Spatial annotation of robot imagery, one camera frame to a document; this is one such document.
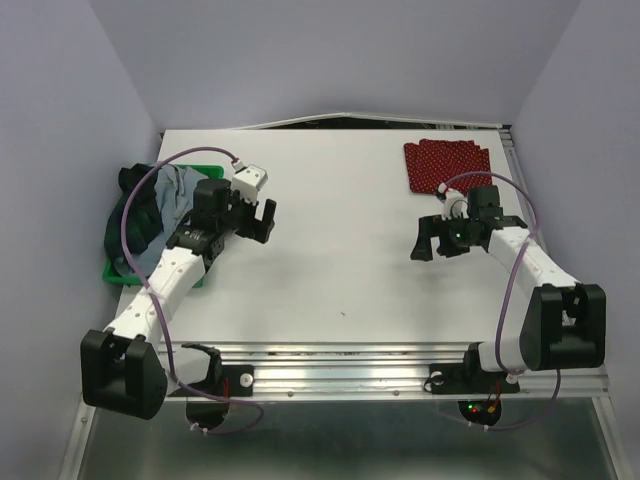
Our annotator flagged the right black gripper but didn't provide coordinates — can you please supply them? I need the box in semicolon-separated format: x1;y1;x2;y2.
408;211;479;260

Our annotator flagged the light blue denim skirt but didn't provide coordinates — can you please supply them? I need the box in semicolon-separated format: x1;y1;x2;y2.
110;166;209;279

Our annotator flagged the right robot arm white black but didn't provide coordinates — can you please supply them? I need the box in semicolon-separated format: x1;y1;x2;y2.
411;184;606;394

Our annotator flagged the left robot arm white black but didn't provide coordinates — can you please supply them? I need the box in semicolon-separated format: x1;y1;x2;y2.
80;179;277;420

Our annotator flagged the red polka dot skirt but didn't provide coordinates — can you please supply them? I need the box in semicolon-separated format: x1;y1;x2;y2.
403;139;491;195

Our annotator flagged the dark green plaid skirt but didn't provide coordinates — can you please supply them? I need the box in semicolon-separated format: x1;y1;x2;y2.
104;163;163;263

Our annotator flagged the green plastic bin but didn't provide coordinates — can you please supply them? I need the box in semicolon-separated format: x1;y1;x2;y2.
102;164;225;290

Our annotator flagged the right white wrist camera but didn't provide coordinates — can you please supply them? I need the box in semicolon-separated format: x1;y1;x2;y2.
437;183;468;220

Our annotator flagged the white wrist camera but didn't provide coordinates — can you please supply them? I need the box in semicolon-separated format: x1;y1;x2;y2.
231;165;268;204
437;183;468;220

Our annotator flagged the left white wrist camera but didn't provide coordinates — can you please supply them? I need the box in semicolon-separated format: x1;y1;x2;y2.
231;165;268;204

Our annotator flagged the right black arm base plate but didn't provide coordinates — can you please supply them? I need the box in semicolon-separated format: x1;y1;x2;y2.
423;363;520;396

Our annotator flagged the aluminium extrusion frame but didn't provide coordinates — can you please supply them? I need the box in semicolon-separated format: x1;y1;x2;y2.
64;128;633;479

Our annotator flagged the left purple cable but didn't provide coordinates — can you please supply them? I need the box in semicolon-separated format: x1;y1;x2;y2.
121;146;265;436

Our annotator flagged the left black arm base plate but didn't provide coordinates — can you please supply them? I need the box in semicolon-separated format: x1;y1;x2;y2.
189;364;254;398

